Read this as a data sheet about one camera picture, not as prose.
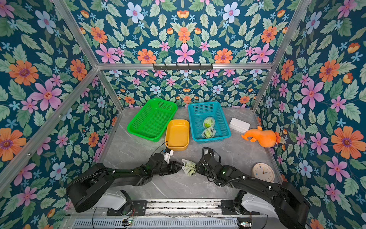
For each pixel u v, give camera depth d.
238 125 1.04
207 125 1.02
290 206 0.41
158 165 0.69
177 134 1.04
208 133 0.96
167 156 0.80
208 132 0.96
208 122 1.01
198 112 1.15
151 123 1.09
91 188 0.44
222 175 0.60
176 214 0.72
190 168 0.80
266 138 0.91
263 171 0.84
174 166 0.77
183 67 0.93
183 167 0.78
